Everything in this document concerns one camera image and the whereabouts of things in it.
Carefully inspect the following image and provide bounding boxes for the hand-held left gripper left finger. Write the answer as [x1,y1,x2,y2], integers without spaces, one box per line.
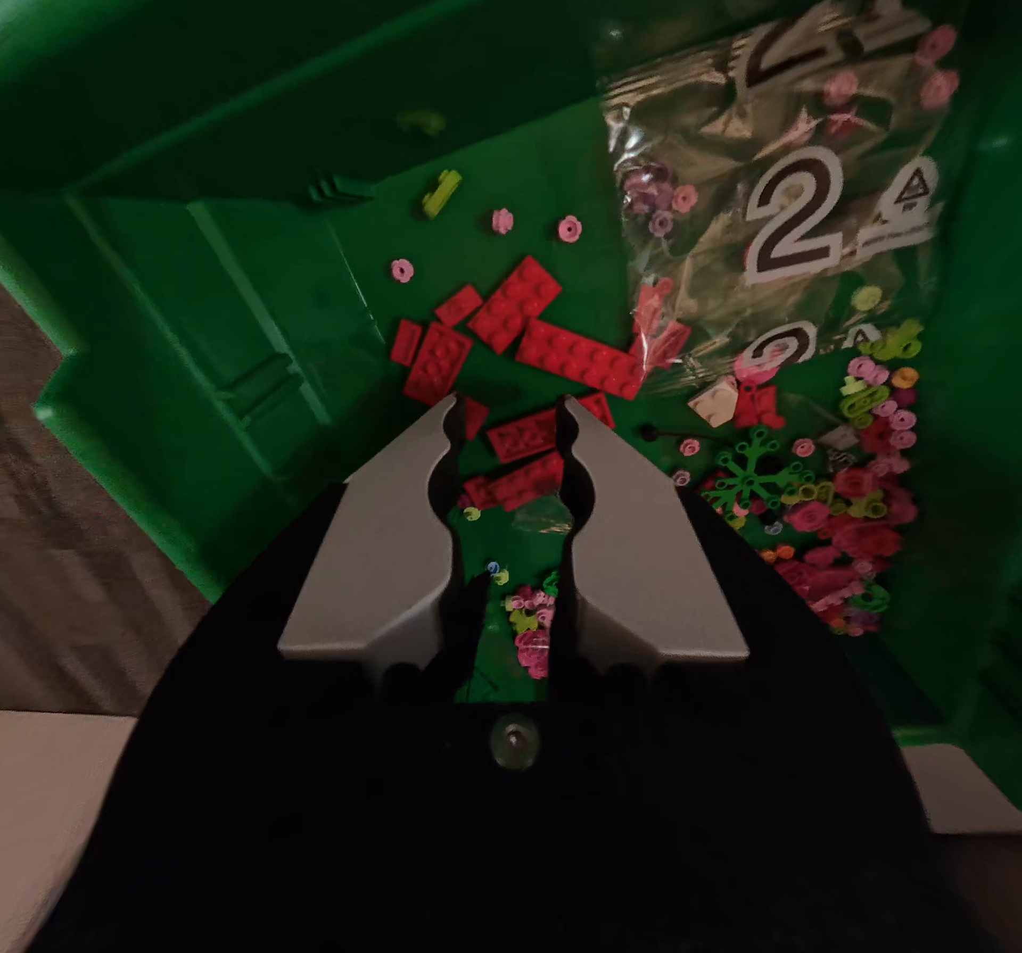
[277,392,480,691]

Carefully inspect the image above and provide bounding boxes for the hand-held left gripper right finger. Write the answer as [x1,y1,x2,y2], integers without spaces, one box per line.
[549,393,751,686]

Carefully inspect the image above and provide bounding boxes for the red two-by-three lego plate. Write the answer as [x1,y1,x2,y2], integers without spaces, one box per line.
[486,409,560,465]

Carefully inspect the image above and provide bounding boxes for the pile of red lego plates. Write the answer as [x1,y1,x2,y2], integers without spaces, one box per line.
[390,254,649,513]

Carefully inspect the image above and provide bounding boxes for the green plastic bin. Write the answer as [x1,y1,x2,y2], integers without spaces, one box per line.
[0,0,1022,748]

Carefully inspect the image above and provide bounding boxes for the small cluster of pink lego flowers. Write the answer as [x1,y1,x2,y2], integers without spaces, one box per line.
[503,571,560,681]

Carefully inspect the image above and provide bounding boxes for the green lego leaf piece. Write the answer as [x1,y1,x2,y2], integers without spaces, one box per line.
[701,426,807,523]

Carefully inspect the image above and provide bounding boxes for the white lego slope piece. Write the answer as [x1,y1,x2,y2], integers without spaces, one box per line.
[688,376,742,429]

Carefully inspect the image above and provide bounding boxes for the heap of small colourful lego pieces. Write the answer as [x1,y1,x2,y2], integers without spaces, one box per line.
[695,318,927,639]

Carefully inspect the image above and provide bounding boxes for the red lego pieces inside bag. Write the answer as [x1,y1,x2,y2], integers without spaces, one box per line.
[629,277,693,373]

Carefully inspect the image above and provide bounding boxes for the lime green lego piece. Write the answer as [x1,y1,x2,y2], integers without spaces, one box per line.
[421,169,464,221]

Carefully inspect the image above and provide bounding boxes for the purple lego flowers inside bag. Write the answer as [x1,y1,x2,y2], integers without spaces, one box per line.
[623,163,678,239]

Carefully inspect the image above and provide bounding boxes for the clear numbered plastic bag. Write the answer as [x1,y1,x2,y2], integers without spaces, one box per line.
[595,0,969,405]

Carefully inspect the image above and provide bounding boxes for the red lego bracket piece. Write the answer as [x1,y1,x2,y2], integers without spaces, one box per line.
[735,382,785,431]

